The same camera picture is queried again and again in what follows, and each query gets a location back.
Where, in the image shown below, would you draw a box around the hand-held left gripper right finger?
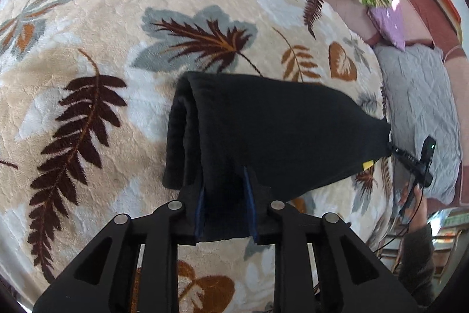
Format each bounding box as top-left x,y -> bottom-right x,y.
243,165 -> 419,313

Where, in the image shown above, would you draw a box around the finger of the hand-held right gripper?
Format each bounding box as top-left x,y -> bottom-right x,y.
388,143 -> 422,175

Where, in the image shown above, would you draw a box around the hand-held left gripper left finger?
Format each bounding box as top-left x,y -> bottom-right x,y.
33,184 -> 206,313

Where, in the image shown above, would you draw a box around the black pants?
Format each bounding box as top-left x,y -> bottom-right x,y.
162,71 -> 392,242

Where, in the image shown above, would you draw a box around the person's right forearm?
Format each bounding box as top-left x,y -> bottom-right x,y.
397,222 -> 437,307

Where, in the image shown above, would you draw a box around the person's right hand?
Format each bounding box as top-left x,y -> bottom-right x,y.
397,183 -> 428,226

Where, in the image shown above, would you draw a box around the grey quilted cushion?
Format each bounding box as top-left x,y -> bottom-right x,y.
374,43 -> 463,204

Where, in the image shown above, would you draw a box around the purple pillow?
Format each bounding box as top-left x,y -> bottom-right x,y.
367,1 -> 407,52

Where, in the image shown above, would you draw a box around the red book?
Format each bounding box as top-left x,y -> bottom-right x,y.
427,0 -> 463,39

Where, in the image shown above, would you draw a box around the leaf print blanket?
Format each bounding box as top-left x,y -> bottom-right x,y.
0,0 -> 395,313

